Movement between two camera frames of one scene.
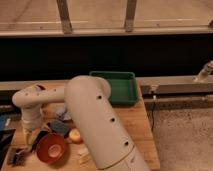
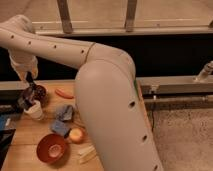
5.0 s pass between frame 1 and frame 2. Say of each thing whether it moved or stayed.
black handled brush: moved
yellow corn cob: stayed
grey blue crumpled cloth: stayed
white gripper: moved
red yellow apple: stayed
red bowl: stayed
